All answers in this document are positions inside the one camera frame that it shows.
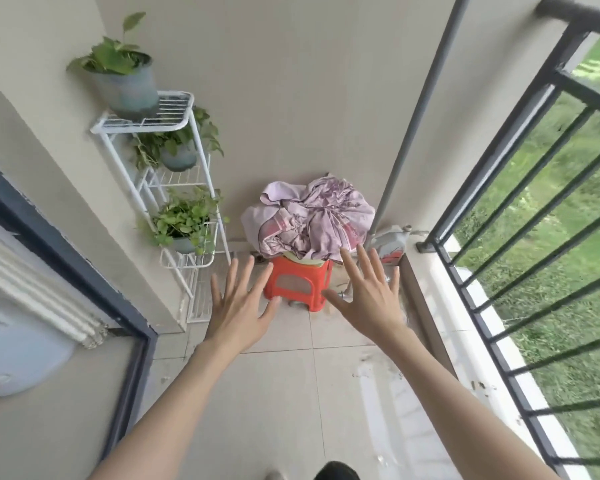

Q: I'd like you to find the pink crumpled cloth pile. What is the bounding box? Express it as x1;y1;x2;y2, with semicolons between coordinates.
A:
241;173;377;261

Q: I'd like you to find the dark blue door frame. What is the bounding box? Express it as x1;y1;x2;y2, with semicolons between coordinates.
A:
0;154;159;463

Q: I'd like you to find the large grey potted plant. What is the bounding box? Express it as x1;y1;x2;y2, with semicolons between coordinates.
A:
66;12;160;120

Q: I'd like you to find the white metal plant rack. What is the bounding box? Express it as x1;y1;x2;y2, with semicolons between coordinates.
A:
90;91;233;324

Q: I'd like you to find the person's right forearm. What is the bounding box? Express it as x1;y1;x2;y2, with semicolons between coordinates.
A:
377;327;563;480

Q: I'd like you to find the person's black trouser leg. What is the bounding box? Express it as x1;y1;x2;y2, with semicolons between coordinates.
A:
324;461;362;480

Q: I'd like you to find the person's right hand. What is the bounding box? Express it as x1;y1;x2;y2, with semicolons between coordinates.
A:
321;243;412;346

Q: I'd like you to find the trailing plant in grey pot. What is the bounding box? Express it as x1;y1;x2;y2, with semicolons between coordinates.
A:
130;107;225;173

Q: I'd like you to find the person's left forearm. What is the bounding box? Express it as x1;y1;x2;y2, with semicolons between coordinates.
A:
87;340;246;480

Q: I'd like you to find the white pleated curtain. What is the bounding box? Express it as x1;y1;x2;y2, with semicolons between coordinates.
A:
0;227;110;350

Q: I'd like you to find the person's left hand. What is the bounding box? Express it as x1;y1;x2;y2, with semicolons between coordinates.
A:
202;255;282;353

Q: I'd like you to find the grey drain pipe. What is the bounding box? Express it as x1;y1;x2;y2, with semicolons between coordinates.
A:
365;0;473;248

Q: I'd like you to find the bushy plant in grey pot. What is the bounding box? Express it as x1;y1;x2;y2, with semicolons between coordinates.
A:
140;187;226;255

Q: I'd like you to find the black metal balcony railing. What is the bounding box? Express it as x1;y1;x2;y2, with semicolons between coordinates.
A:
415;0;600;480

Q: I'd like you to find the green plastic basin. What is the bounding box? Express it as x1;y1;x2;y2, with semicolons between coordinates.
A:
281;251;327;268

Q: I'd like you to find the red plastic stool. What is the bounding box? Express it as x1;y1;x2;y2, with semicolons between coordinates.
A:
263;256;332;313

